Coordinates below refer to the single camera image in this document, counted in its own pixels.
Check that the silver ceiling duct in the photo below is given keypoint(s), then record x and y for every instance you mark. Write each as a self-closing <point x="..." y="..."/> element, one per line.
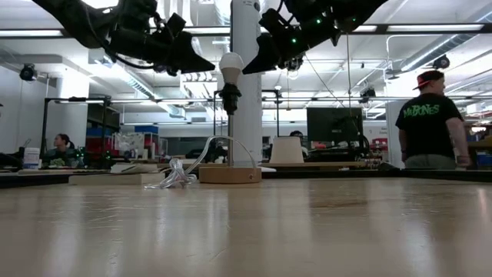
<point x="461" y="42"/>

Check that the blue storage bin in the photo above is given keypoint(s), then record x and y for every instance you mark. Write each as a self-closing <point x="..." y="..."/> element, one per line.
<point x="146" y="129"/>

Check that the pale conical lampshade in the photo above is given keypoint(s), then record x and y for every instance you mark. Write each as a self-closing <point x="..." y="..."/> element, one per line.
<point x="286" y="152"/>

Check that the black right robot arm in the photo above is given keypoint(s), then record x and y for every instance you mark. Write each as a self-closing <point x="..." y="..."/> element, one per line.
<point x="365" y="9"/>

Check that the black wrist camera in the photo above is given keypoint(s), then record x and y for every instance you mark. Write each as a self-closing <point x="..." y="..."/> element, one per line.
<point x="175" y="24"/>
<point x="274" y="21"/>

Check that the white LED lightbulb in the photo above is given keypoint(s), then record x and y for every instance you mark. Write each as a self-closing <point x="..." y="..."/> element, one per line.
<point x="231" y="65"/>

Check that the black table frame rail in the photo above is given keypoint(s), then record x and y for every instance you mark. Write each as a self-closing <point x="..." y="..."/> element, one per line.
<point x="346" y="174"/>

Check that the white column with wall devices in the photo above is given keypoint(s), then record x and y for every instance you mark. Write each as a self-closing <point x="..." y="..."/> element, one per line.
<point x="391" y="134"/>

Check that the person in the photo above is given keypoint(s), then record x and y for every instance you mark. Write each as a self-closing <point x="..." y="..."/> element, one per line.
<point x="61" y="148"/>
<point x="296" y="134"/>
<point x="426" y="131"/>

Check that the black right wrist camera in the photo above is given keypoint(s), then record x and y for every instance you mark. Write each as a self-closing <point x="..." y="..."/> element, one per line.
<point x="274" y="21"/>

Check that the black ceiling spotlight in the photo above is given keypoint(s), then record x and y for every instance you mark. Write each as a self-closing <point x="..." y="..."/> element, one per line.
<point x="295" y="64"/>
<point x="368" y="93"/>
<point x="28" y="73"/>
<point x="442" y="61"/>

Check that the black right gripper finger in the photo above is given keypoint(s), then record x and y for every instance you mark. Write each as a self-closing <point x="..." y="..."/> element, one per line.
<point x="269" y="44"/>
<point x="273" y="62"/>

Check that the background robot with green lights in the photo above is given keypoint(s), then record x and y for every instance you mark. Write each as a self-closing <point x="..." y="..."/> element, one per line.
<point x="98" y="161"/>

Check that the black computer monitor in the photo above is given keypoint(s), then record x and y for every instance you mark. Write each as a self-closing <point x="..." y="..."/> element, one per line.
<point x="330" y="123"/>

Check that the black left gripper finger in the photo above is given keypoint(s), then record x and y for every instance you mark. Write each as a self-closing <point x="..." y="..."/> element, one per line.
<point x="188" y="47"/>
<point x="188" y="67"/>

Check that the black and white book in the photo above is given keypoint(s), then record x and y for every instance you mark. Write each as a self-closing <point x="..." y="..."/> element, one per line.
<point x="115" y="179"/>

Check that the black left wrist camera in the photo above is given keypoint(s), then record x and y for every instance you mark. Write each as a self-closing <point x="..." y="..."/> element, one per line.
<point x="175" y="24"/>

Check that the white building column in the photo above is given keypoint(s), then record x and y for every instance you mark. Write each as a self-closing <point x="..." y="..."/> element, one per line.
<point x="250" y="123"/>

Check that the wooden base table lamp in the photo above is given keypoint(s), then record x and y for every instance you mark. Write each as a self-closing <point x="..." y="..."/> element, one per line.
<point x="230" y="175"/>

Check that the long ceiling light strip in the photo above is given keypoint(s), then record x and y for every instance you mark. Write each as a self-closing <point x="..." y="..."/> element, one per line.
<point x="30" y="33"/>
<point x="434" y="27"/>

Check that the white plastic container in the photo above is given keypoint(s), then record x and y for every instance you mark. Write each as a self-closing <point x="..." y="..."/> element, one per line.
<point x="31" y="158"/>

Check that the red storage bin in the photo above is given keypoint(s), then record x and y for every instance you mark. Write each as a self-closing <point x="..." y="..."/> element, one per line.
<point x="379" y="143"/>

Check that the background black robot arm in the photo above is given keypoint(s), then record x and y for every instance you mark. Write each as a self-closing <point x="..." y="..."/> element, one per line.
<point x="9" y="159"/>

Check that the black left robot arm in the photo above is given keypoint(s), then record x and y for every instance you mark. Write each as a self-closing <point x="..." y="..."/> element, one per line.
<point x="69" y="17"/>

